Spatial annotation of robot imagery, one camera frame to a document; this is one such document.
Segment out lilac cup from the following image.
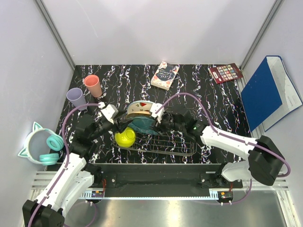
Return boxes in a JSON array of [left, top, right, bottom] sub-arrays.
[[66, 87, 87, 111]]

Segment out purple cable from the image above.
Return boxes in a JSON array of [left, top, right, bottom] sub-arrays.
[[156, 92, 291, 178], [28, 102, 106, 227]]

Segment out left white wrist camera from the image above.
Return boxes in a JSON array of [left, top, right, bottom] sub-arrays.
[[98, 102, 118, 124]]

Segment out teal headphones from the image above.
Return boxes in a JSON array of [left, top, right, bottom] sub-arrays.
[[39, 134, 64, 166]]

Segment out teal scalloped plate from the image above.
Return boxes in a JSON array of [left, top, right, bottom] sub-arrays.
[[128, 116, 158, 135]]

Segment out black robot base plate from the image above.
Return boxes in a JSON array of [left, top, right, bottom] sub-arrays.
[[97, 163, 250, 199]]

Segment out beige speckled plate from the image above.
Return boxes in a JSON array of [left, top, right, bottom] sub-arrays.
[[125, 111, 151, 119]]

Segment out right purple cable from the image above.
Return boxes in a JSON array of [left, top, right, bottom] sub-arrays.
[[156, 92, 291, 178]]

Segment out grey wire dish rack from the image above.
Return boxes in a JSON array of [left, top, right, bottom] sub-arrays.
[[115, 131, 196, 156]]

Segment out white plate with strawberries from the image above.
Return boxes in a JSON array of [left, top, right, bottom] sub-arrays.
[[127, 100, 153, 114]]

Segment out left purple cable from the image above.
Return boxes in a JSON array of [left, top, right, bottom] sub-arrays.
[[28, 102, 106, 227]]

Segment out floral cover book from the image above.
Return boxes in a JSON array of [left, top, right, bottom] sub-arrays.
[[151, 61, 180, 90]]

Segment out white cat-ear basket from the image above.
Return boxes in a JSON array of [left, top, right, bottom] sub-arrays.
[[18, 122, 57, 165]]

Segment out yellow-green bowl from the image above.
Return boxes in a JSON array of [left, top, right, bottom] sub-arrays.
[[115, 127, 136, 148]]

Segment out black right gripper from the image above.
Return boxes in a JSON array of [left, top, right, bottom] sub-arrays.
[[149, 112, 185, 136]]

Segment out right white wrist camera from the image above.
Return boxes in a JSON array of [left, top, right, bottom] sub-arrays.
[[150, 103, 164, 123]]

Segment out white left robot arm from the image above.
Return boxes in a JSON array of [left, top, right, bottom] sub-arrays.
[[22, 105, 126, 227]]

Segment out dark red booklet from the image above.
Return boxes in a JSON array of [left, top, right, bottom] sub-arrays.
[[208, 63, 243, 84]]

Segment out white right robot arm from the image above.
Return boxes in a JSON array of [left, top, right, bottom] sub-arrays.
[[151, 110, 284, 188]]

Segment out blue ring binder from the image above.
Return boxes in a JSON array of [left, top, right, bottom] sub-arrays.
[[241, 55, 303, 131]]

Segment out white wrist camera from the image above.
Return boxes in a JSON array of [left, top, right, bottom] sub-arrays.
[[98, 102, 118, 124], [150, 103, 164, 123]]

